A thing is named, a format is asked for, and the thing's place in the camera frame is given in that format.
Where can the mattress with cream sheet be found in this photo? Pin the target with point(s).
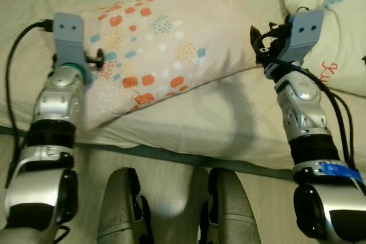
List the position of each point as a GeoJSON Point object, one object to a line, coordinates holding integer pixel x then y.
{"type": "Point", "coordinates": [200, 118]}

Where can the grey right robot leg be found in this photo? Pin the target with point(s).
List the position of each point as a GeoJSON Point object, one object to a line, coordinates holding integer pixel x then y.
{"type": "Point", "coordinates": [231, 210]}

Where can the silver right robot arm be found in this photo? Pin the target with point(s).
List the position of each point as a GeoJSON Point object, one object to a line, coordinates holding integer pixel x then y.
{"type": "Point", "coordinates": [303, 107]}

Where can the pink pillow with coloured spots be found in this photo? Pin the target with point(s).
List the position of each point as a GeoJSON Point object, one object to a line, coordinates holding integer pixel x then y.
{"type": "Point", "coordinates": [200, 27]}

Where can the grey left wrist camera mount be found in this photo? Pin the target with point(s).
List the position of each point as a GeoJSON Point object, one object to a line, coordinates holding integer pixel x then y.
{"type": "Point", "coordinates": [68, 32]}

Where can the grey left robot leg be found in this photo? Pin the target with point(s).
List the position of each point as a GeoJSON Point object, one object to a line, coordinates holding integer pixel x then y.
{"type": "Point", "coordinates": [123, 210]}

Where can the folded cream cartoon print blanket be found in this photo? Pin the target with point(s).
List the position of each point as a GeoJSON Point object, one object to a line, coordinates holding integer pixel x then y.
{"type": "Point", "coordinates": [343, 44]}

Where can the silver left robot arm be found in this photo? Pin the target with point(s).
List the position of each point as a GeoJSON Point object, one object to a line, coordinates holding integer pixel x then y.
{"type": "Point", "coordinates": [57, 101]}

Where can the grey robot leg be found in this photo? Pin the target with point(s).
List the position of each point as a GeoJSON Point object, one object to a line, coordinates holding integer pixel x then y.
{"type": "Point", "coordinates": [123, 210]}
{"type": "Point", "coordinates": [231, 210]}

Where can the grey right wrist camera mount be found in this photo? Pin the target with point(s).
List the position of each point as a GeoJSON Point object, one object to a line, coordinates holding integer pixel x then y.
{"type": "Point", "coordinates": [306, 30]}

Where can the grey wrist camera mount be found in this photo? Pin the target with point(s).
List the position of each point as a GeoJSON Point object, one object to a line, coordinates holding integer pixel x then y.
{"type": "Point", "coordinates": [68, 32]}
{"type": "Point", "coordinates": [306, 30]}

